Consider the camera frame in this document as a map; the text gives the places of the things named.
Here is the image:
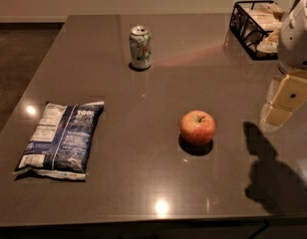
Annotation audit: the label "blue white chip bag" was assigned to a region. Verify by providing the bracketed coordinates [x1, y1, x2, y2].
[14, 102, 105, 181]

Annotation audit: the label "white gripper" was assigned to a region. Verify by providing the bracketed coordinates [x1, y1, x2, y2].
[260, 0, 307, 126]

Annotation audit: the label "black wire basket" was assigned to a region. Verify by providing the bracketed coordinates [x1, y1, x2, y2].
[229, 0, 284, 61]

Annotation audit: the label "snack packets in basket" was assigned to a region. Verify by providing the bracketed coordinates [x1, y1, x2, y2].
[245, 2, 284, 57]

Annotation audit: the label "green white 7up can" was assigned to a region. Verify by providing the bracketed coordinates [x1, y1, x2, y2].
[129, 25, 152, 70]

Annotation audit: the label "red apple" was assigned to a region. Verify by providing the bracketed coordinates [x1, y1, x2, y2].
[179, 111, 215, 146]

